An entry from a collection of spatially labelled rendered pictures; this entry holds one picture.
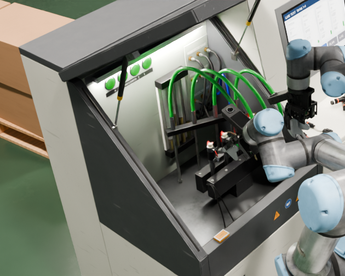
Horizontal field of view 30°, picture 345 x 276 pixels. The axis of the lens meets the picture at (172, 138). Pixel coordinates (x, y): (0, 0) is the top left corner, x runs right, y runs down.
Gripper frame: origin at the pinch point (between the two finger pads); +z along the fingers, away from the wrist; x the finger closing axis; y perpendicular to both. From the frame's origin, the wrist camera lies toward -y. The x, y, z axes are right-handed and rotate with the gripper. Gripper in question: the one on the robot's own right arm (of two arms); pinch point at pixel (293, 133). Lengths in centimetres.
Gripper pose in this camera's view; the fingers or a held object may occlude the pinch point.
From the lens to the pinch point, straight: 225.0
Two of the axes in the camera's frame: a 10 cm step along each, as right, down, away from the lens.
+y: 7.0, 3.5, -6.3
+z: 1.1, 8.1, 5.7
